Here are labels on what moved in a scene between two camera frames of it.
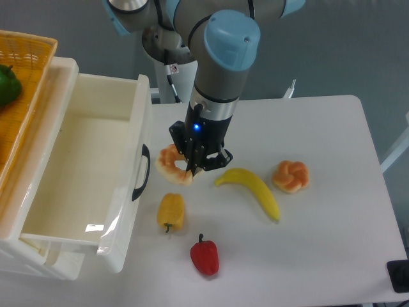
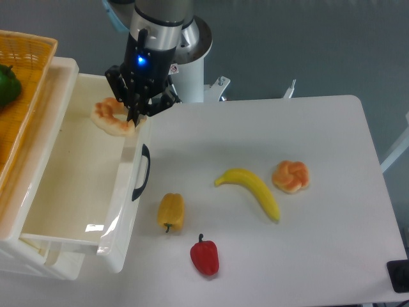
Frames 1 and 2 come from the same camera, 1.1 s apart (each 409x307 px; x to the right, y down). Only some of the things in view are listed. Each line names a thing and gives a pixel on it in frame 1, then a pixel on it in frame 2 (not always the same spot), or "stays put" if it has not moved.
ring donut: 165,164 -> 110,115
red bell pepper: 204,256 stays put
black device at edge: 399,273 stays put
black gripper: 200,135 -> 144,75
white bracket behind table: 289,91 stays put
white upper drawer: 92,173 stays put
